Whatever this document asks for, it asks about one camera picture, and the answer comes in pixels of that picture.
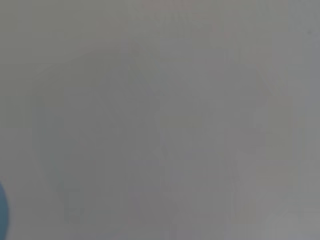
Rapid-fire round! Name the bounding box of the blue bowl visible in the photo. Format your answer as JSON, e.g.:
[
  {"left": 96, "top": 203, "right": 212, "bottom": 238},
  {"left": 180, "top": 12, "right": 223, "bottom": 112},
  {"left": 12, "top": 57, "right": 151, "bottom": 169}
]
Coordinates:
[{"left": 0, "top": 181, "right": 10, "bottom": 240}]

